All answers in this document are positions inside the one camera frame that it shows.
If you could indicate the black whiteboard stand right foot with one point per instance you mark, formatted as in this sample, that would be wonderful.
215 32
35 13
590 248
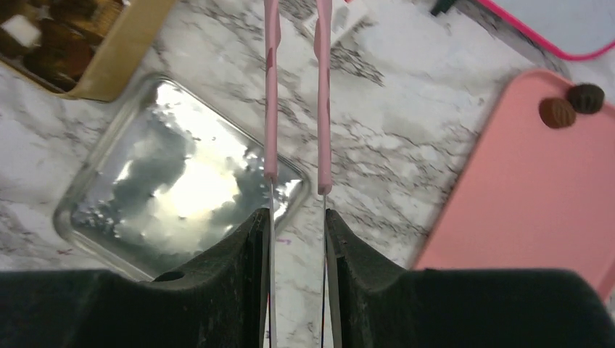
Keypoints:
441 7

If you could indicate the brown round chocolate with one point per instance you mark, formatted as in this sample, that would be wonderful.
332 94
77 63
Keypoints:
557 113

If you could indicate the dark ridged round chocolate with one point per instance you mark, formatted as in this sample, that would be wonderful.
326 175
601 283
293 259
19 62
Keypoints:
586 98

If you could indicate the pink silicone tongs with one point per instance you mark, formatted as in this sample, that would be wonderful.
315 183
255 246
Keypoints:
322 50

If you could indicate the small white card box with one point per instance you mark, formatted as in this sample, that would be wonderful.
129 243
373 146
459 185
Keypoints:
345 15

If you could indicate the pink-framed whiteboard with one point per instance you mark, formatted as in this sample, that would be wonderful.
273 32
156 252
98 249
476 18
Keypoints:
574 30

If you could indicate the silver tin lid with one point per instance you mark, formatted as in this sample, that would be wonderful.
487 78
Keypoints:
169 179

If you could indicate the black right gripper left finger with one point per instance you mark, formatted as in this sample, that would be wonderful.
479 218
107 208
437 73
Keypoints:
217 299

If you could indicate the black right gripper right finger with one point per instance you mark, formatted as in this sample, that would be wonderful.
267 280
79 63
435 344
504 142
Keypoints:
376 303

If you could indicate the gold chocolate box tray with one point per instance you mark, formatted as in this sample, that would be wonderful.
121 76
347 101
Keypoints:
87 49

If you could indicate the pink plastic tray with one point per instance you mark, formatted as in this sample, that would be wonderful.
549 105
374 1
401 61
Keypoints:
531 196

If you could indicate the white chocolate piece front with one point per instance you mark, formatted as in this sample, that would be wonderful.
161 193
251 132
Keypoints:
21 30

